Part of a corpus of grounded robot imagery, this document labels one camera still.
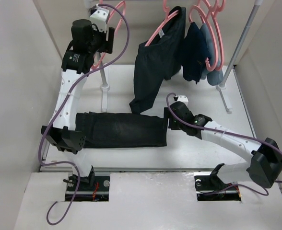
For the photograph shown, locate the pink hanger with shorts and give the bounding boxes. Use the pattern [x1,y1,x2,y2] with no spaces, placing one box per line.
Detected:
[144,0,183,46]

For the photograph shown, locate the grey clothes rack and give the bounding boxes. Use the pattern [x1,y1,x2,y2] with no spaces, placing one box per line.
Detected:
[84,0,263,114]

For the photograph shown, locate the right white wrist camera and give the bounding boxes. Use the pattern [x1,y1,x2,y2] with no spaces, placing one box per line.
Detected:
[174,95,188,105]

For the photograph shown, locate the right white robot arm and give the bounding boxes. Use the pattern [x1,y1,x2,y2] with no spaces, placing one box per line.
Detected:
[164,101,282,195]

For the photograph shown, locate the black trousers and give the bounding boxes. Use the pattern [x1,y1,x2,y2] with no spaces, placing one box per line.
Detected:
[75,112,167,149]

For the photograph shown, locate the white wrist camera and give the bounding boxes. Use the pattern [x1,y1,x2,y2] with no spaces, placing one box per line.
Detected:
[89,7,109,34]
[174,95,188,105]

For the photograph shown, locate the pink hanger with jeans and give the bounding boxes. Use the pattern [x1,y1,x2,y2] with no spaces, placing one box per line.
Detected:
[188,0,224,72]

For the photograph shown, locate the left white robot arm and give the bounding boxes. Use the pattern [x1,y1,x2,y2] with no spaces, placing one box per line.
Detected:
[41,19,115,190]

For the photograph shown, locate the light blue hanging jeans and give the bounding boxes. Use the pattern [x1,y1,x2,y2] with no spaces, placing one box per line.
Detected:
[200,23,223,86]

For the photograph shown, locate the dark navy hanging garment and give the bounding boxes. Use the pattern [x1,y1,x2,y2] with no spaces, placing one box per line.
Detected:
[181,22,212,84]

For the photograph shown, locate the hanging black shorts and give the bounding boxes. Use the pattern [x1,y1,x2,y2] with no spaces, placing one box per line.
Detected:
[129,6,186,114]

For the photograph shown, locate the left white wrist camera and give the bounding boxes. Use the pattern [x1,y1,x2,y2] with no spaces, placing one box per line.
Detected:
[89,7,109,34]

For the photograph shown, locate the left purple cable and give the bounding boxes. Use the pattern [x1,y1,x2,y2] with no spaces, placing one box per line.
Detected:
[39,3,130,226]

